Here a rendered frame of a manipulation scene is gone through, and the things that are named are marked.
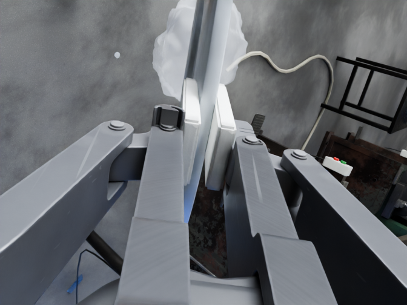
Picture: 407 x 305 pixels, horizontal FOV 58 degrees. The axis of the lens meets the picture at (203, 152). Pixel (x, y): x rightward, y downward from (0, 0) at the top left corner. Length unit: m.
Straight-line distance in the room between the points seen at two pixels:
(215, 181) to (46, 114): 1.23
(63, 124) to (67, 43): 0.29
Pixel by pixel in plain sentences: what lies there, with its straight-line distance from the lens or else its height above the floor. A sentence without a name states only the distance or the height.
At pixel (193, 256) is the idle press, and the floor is 0.26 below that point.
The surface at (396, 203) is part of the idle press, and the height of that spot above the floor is 0.71.
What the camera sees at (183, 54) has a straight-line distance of 1.43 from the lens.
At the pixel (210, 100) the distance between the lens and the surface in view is 0.17.
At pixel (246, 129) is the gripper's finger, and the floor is 1.07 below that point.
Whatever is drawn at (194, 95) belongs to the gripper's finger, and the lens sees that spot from 0.18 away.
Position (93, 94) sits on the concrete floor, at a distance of 1.42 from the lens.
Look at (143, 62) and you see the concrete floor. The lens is 1.51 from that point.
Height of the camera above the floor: 1.16
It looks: 36 degrees down
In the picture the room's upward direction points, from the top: 120 degrees clockwise
